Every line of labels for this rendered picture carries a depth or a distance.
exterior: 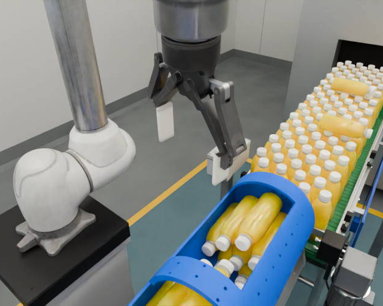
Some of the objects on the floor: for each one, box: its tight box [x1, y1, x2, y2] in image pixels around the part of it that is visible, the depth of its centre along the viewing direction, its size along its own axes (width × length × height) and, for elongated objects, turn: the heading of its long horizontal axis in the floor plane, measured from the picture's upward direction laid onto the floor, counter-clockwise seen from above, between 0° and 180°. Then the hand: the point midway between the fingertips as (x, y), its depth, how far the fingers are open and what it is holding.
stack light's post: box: [368, 194, 383, 259], centre depth 152 cm, size 4×4×110 cm
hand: (191, 152), depth 54 cm, fingers open, 13 cm apart
